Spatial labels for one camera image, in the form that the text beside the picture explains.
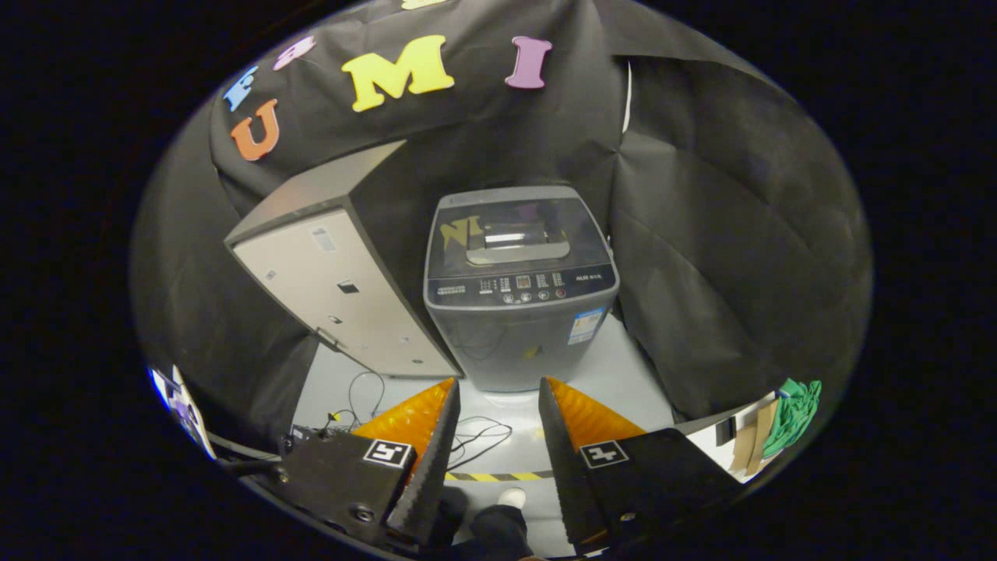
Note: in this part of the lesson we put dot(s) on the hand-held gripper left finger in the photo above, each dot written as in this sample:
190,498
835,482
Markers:
432,475

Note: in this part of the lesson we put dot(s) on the person's leg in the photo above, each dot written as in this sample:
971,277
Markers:
498,534

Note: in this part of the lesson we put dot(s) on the white printed board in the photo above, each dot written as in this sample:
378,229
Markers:
183,405

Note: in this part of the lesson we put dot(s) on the grey cabinet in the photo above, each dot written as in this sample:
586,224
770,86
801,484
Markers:
327,280

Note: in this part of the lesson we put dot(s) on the brown cardboard pieces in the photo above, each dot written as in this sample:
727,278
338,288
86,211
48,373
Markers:
752,440

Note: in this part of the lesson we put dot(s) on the green cloth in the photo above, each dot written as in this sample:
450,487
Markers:
794,413

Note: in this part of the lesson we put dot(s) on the black backdrop cloth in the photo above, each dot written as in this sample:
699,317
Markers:
716,234

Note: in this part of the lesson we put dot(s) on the yellow black floor tape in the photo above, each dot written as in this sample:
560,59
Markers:
498,476

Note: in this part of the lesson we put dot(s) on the white shoe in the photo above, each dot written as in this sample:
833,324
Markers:
512,497

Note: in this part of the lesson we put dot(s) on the grey board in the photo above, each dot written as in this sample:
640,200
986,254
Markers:
705,436

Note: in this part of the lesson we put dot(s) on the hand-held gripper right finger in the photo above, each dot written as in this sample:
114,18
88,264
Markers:
561,467

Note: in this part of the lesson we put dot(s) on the grey washing machine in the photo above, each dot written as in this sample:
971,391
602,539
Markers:
514,343

